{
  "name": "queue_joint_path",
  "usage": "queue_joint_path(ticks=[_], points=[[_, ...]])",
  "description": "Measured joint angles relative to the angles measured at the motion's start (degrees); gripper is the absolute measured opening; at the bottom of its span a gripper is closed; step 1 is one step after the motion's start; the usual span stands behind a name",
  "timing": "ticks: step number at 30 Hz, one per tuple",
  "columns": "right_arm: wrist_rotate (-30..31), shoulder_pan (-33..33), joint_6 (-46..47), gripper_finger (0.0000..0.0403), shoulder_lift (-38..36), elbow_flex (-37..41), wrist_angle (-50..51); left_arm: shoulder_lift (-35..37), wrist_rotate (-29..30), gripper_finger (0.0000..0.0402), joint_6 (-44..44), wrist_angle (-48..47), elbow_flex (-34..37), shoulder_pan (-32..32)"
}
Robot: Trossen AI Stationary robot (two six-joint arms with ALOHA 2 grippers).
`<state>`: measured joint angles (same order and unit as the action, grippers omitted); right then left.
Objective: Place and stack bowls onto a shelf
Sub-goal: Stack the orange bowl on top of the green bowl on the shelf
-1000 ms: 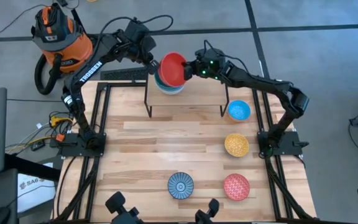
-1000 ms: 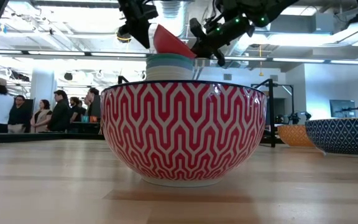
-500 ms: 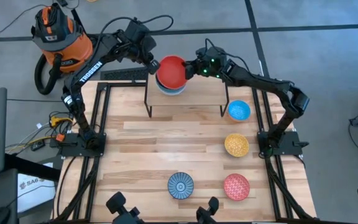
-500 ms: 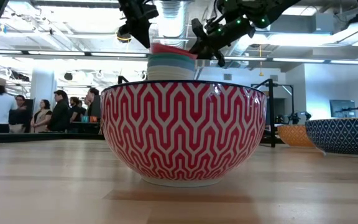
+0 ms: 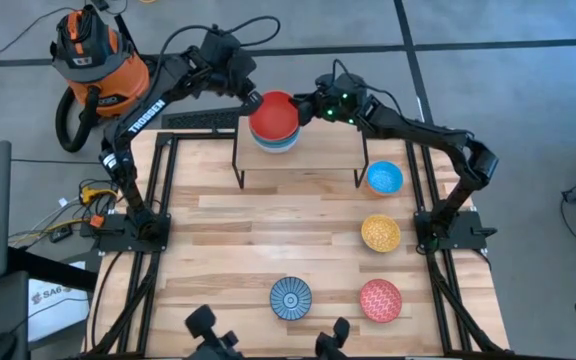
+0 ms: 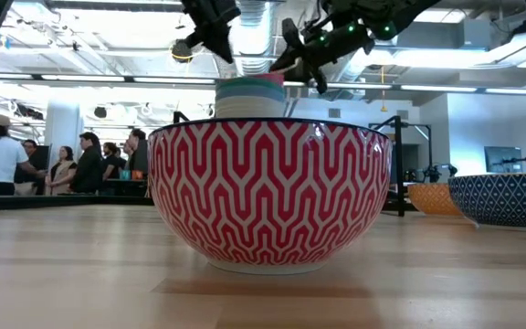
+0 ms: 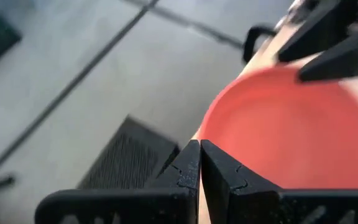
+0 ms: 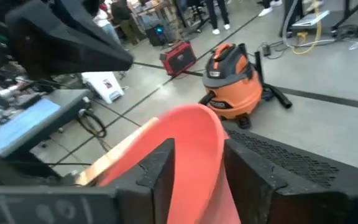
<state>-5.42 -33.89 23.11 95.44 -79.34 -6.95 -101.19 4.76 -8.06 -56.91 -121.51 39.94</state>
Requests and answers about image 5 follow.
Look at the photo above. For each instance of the yellow patterned bowl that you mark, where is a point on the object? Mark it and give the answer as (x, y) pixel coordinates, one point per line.
(381, 233)

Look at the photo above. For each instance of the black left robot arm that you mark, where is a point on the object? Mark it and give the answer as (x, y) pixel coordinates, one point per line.
(145, 115)

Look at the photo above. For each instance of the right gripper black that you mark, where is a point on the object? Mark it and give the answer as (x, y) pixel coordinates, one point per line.
(340, 100)

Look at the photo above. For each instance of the blue striped pink-patterned bowl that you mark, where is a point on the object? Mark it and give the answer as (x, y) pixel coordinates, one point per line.
(290, 298)

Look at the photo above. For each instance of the orange shop vacuum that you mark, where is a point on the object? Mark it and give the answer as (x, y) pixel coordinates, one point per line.
(118, 85)

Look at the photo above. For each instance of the orange connector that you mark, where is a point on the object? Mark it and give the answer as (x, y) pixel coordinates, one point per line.
(97, 221)

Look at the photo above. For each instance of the light blue dotted bowl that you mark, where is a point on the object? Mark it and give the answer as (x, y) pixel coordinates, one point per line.
(385, 177)

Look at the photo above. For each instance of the red wavy-patterned bowl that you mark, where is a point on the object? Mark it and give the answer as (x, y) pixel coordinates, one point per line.
(380, 300)

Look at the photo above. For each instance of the plain blue bowl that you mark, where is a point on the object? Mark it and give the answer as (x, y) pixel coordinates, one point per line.
(273, 145)

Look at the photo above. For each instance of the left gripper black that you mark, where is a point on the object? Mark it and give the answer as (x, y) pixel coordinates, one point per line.
(235, 65)

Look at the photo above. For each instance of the black desk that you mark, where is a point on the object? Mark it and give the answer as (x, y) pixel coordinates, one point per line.
(53, 270)

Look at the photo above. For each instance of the black plug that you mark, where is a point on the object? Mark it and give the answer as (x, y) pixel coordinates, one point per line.
(99, 4)

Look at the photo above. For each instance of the black power adaptor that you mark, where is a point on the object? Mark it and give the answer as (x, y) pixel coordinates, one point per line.
(60, 234)

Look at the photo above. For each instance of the white printed box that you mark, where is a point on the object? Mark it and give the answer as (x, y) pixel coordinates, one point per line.
(58, 310)

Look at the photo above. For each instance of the plain red bowl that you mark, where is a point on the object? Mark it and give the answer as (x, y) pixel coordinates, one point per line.
(274, 115)

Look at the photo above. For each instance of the yellow plug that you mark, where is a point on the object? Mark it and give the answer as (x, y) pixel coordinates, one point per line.
(90, 194)

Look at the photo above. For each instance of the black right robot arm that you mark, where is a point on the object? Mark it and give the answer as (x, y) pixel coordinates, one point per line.
(418, 132)

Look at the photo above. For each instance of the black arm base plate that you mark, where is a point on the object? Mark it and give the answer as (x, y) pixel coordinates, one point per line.
(468, 225)
(118, 235)

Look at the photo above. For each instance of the black aluminium rig frame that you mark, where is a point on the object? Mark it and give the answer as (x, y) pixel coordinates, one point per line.
(193, 135)

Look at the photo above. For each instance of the black keyboard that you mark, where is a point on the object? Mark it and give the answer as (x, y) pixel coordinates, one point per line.
(198, 119)

